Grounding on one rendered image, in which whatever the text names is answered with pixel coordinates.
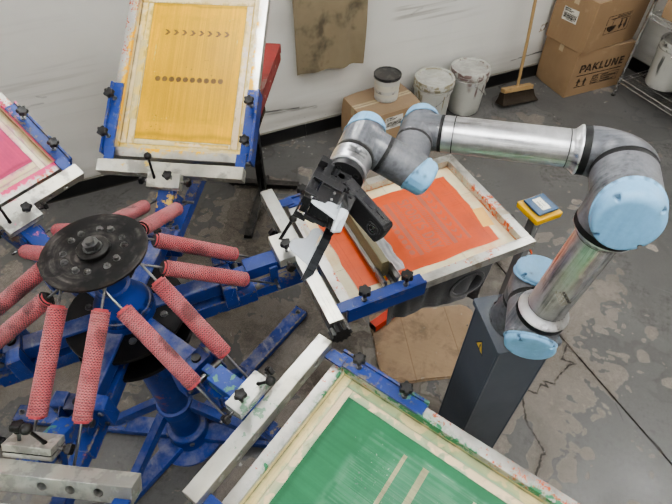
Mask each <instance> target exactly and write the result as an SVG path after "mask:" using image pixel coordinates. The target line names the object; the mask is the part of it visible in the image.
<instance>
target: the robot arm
mask: <svg viewBox="0 0 672 504"><path fill-rule="evenodd" d="M430 151H437V152H445V153H453V154H461V155H469V156H477V157H484V158H492V159H500V160H508V161H516V162H524V163H532V164H540V165H547V166H555V167H563V168H567V169H568V170H569V171H570V173H571V174H576V175H582V176H585V177H587V178H588V180H589V190H588V193H587V196H586V197H585V199H584V200H583V202H582V203H581V205H580V206H579V208H578V209H577V211H576V213H575V214H574V217H573V223H574V227H575V229H574V231H573V232H572V234H571V235H570V237H569V238H568V239H567V241H566V242H565V244H564V245H563V247H562V248H561V250H560V251H559V253H558V254H557V256H556V257H555V259H554V260H551V259H549V258H547V257H544V256H541V255H527V256H524V257H521V258H520V259H519V260H518V261H517V263H516V264H515V265H514V267H513V272H512V274H511V277H510V279H509V282H508V284H507V286H506V289H505V291H504V293H503V294H502V295H501V296H499V297H498V298H497V299H496V300H495V301H494V302H493V304H492V306H491V309H490V311H489V319H490V323H491V325H492V327H493V328H494V330H495V331H496V332H497V333H498V334H499V335H501V336H502V337H504V345H505V347H506V348H507V349H508V350H509V351H510V352H511V353H513V354H515V355H517V356H519V357H523V358H526V359H533V360H542V359H547V358H550V357H552V356H553V355H555V353H556V350H557V347H558V344H557V338H558V336H559V334H560V333H561V332H562V331H563V330H564V328H565V327H566V326H567V324H568V323H569V311H570V309H571V308H572V307H573V306H574V304H575V303H576V302H577V301H578V300H579V298H580V297H581V296H582V295H583V294H584V292H585V291H586V290H587V289H588V287H589V286H590V285H591V284H592V283H593V281H594V280H595V279H596V278H597V276H598V275H599V274H600V273H601V272H602V270H603V269H604V268H605V267H606V265H607V264H608V263H609V262H610V261H611V259H612V258H613V257H614V256H615V254H616V253H622V252H626V251H629V250H633V249H637V246H639V245H642V246H646V245H648V244H649V243H651V242H653V241H654V240H655V239H656V238H658V237H659V236H660V234H661V233H662V232H663V230H664V229H665V227H666V225H667V222H668V212H669V200H668V197H667V194H666V192H665V188H664V182H663V177H662V171H661V163H660V159H659V156H658V154H657V152H656V150H655V149H654V148H653V147H652V146H651V145H650V144H649V143H648V142H646V141H645V140H643V139H642V138H640V137H638V136H635V135H633V134H631V133H628V132H624V131H621V130H617V129H613V128H608V127H603V126H595V125H587V124H582V125H581V126H579V127H578V128H576V129H572V128H563V127H553V126H544V125H535V124H525V123H516V122H507V121H497V120H488V119H478V118H469V117H460V116H450V115H441V114H439V113H438V111H437V110H436V109H435V108H434V107H433V106H431V105H429V104H427V103H418V104H415V105H413V106H411V107H410V108H409V109H408V111H407V112H406V114H405V116H404V117H403V119H402V121H401V124H400V129H399V131H398V134H397V136H396V138H394V137H392V136H391V135H389V134H387V133H386V125H385V122H384V121H383V120H382V118H381V117H380V116H379V115H378V114H376V113H374V112H371V111H361V112H358V113H356V114H355V115H354V116H353V117H352V118H351V119H350V121H349V122H348V124H347V125H346V126H345V128H344V130H343V134H342V136H341V138H340V140H339V142H338V144H337V146H336V148H335V149H334V151H333V153H332V155H331V157H330V158H328V157H326V156H324V155H323V156H322V158H321V160H320V162H319V164H318V166H317V168H316V170H315V171H314V173H313V175H312V177H311V179H310V181H309V183H308V184H307V186H306V188H305V190H304V194H303V196H302V198H301V200H300V202H299V204H298V205H297V207H296V209H295V211H294V213H293V216H295V217H297V218H299V219H301V220H302V221H305V219H306V220H307V221H309V222H311V223H313V224H314V223H316V224H318V225H320V226H322V227H326V228H325V230H324V232H323V231H322V230H321V229H320V228H314V229H312V230H311V231H310V233H309V235H308V236H307V237H306V238H294V239H292V240H291V242H290V244H289V248H290V250H291V251H292V252H293V253H294V254H295V255H297V256H298V257H299V258H300V259H301V260H302V261H303V262H304V263H306V264H307V267H306V269H305V271H304V273H303V275H302V278H301V280H302V281H305V280H306V279H308V278H309V277H311V276H312V275H313V274H314V272H315V270H316V268H317V266H318V264H319V262H320V260H321V258H322V256H323V254H324V252H325V250H326V248H327V247H328V245H329V243H330V240H331V237H332V235H333V234H335V233H340V232H341V231H342V228H343V226H344V224H345V221H346V219H347V217H348V214H350V215H351V216H352V217H353V218H354V220H355V221H356V222H357V223H358V224H359V225H360V227H361V228H362V229H363V230H364V231H365V232H366V233H367V235H368V236H369V237H370V238H371V239H372V240H373V241H374V242H376V241H379V240H380V239H382V238H383V237H385V236H386V234H387V233H388V232H389V231H390V229H391V228H392V226H393V223H392V221H391V220H390V219H389V218H388V217H387V216H386V215H385V213H384V212H383V211H382V210H381V209H380V208H379V207H378V206H377V204H376V203H375V202H374V201H373V200H372V199H371V198H370V197H369V195H368V194H367V193H366V192H365V191H364V190H363V189H362V188H361V187H362V185H363V183H364V182H365V180H366V178H367V175H368V173H369V171H370V170H372V171H374V172H375V173H377V174H379V175H381V176H382V177H384V178H386V179H387V180H389V181H391V182H393V183H394V184H396V185H398V186H400V188H401V189H405V190H407V191H409V192H411V193H413V194H415V195H421V194H423V193H424V192H425V191H426V190H427V189H428V188H429V187H430V185H431V184H432V182H433V181H434V179H435V177H436V175H437V172H438V164H437V163H436V162H435V161H433V160H432V158H428V157H429V154H430ZM324 167H326V169H325V168H324ZM301 202H302V205H301V207H300V209H299V210H300V211H302V212H303V214H302V213H300V212H298V211H297V210H298V208H299V206H300V204H301ZM309 206H310V207H309ZM308 208H309V209H308ZM307 210H308V211H307ZM320 235H322V236H321V238H320V240H319V242H318V244H317V246H316V247H315V245H316V243H317V241H318V239H319V237H320Z"/></svg>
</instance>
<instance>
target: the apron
mask: <svg viewBox="0 0 672 504"><path fill-rule="evenodd" d="M292 4H293V17H294V32H295V49H296V66H297V76H298V75H300V74H311V73H316V72H320V71H322V70H325V69H329V68H336V69H343V68H345V67H347V66H348V65H349V64H352V63H363V62H364V52H365V42H366V31H367V14H368V0H292Z"/></svg>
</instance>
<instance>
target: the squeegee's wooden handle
mask: <svg viewBox="0 0 672 504"><path fill-rule="evenodd" d="M345 222H346V223H347V225H348V226H349V228H350V229H351V231H352V232H353V234H354V235H355V237H356V239H357V240H358V242H359V243H360V245H361V246H362V248H363V249H364V251H365V252H366V254H367V255H368V257H369V258H370V260H371V261H372V263H373V264H374V266H375V267H377V268H378V269H379V271H380V272H381V274H382V275H383V276H385V275H388V270H389V260H388V259H387V257H386V256H385V254H384V253H383V252H382V250H381V249H380V247H379V246H378V244H377V243H376V242H374V241H373V240H372V239H371V238H370V237H369V236H368V235H367V233H366V232H365V231H364V230H363V229H362V228H361V227H360V225H359V224H358V223H357V222H356V221H355V220H354V218H353V217H352V216H351V215H350V214H348V217H347V219H346V221H345Z"/></svg>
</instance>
